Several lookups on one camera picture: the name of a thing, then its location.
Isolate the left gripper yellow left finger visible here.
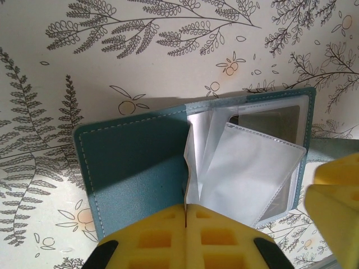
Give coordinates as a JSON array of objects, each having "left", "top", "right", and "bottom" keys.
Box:
[{"left": 84, "top": 203, "right": 188, "bottom": 269}]

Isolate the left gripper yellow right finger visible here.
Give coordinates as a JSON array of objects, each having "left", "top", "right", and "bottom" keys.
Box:
[{"left": 186, "top": 203, "right": 288, "bottom": 269}]

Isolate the teal card holder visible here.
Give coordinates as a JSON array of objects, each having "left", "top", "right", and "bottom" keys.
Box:
[{"left": 72, "top": 86, "right": 359, "bottom": 242}]

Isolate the floral table covering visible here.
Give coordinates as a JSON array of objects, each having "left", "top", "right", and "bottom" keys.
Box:
[{"left": 0, "top": 0, "right": 359, "bottom": 269}]

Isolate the wide aluminium frame rail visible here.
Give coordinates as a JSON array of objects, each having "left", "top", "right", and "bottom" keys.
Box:
[{"left": 315, "top": 251, "right": 344, "bottom": 269}]

